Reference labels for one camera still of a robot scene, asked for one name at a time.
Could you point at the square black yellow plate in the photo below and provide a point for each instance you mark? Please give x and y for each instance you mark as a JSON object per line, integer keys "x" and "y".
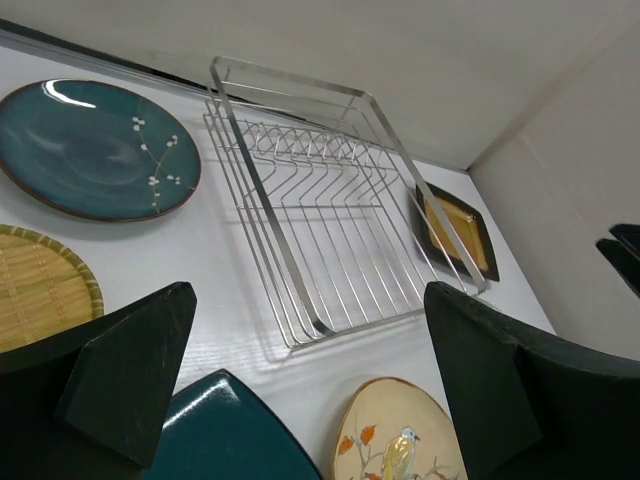
{"x": 468, "y": 224}

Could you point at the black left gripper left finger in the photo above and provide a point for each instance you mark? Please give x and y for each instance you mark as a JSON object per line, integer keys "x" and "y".
{"x": 96, "y": 396}

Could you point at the metal wire dish rack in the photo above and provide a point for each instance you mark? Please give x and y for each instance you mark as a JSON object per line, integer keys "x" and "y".
{"x": 321, "y": 185}

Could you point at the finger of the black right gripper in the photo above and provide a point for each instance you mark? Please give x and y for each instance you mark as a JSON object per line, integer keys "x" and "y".
{"x": 623, "y": 262}
{"x": 627, "y": 234}

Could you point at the cream bird painted plate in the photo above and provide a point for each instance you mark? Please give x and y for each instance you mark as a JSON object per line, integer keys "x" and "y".
{"x": 392, "y": 429}

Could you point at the round woven bamboo plate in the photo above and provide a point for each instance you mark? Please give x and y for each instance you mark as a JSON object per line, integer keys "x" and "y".
{"x": 46, "y": 288}

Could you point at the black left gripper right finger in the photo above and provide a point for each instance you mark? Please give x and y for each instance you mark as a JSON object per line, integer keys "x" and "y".
{"x": 527, "y": 404}

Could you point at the square dark teal plate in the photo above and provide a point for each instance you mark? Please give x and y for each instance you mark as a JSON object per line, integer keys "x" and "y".
{"x": 218, "y": 428}

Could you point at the round teal blossom plate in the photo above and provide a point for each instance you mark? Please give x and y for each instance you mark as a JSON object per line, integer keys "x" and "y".
{"x": 97, "y": 151}

